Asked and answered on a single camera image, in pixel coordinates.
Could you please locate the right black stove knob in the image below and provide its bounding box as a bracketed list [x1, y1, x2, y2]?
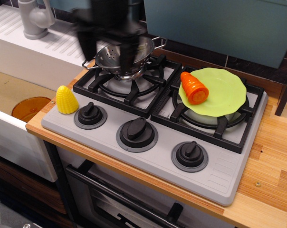
[171, 141, 209, 173]

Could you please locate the orange toy carrot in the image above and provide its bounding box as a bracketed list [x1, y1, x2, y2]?
[180, 72, 209, 105]

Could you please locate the black burner grate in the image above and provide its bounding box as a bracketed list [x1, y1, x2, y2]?
[73, 55, 182, 118]
[151, 66, 268, 154]

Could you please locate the white toy sink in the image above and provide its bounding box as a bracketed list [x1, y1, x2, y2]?
[0, 5, 85, 182]

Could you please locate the yellow toy corn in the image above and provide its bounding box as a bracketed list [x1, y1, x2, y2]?
[56, 85, 79, 114]

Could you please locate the left black burner grate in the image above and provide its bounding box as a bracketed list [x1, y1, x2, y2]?
[73, 55, 182, 118]

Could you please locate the left black stove knob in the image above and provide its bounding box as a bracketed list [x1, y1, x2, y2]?
[74, 102, 107, 130]

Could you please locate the grey toy faucet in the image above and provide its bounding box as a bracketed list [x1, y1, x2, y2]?
[18, 0, 55, 40]

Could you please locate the grey toy stove top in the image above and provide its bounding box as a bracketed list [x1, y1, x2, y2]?
[40, 57, 269, 207]

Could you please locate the grey oven door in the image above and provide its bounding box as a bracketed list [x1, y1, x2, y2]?
[58, 148, 232, 228]

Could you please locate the black oven handle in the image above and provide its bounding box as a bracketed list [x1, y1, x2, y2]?
[66, 165, 183, 228]

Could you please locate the steel colander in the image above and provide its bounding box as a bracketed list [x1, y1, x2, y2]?
[82, 37, 167, 81]

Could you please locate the black stove knob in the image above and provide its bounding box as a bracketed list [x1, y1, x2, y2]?
[116, 117, 158, 153]
[74, 102, 107, 130]
[171, 141, 209, 173]

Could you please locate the middle black stove knob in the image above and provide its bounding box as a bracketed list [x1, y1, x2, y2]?
[116, 117, 158, 153]

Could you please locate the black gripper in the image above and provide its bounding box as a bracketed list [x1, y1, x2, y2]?
[72, 0, 146, 76]

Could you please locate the orange plastic bowl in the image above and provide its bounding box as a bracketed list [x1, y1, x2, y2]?
[11, 96, 51, 123]

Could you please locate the right black burner grate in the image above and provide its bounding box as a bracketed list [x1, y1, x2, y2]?
[151, 66, 268, 154]

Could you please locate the lime green plate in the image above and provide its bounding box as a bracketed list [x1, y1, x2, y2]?
[179, 67, 247, 117]

